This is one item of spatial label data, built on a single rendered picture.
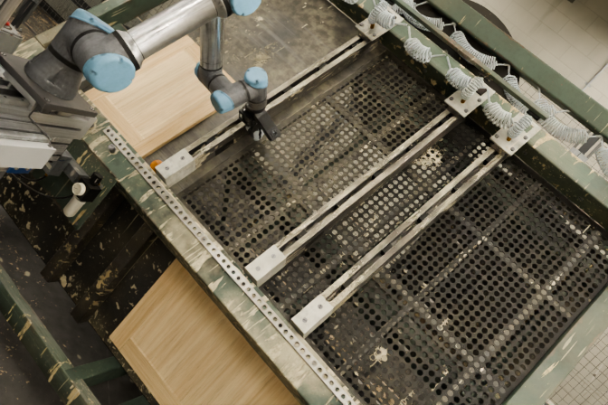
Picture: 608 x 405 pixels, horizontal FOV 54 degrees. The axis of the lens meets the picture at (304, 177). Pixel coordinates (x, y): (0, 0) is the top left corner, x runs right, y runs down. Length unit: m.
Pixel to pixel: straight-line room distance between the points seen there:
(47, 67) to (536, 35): 6.08
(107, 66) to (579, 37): 6.17
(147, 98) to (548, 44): 5.49
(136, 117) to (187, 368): 0.94
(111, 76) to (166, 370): 1.18
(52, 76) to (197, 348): 1.09
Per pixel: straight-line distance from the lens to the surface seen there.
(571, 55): 7.23
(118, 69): 1.63
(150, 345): 2.40
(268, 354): 1.89
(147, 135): 2.29
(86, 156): 2.27
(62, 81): 1.77
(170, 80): 2.44
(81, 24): 1.74
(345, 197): 2.10
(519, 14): 7.29
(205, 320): 2.27
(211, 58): 1.98
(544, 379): 2.08
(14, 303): 2.51
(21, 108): 1.75
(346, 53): 2.47
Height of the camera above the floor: 1.59
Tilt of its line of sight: 10 degrees down
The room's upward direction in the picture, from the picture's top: 41 degrees clockwise
